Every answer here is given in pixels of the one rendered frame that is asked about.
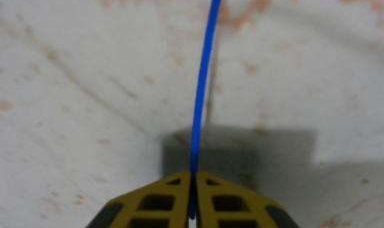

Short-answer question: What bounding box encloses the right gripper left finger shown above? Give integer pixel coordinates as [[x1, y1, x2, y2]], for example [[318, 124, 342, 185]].
[[101, 171, 191, 228]]

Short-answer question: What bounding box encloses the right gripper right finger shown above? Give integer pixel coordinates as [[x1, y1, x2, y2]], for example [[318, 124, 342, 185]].
[[195, 171, 286, 228]]

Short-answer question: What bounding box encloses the blue wire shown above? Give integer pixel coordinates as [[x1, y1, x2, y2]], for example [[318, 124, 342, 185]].
[[190, 0, 219, 220]]

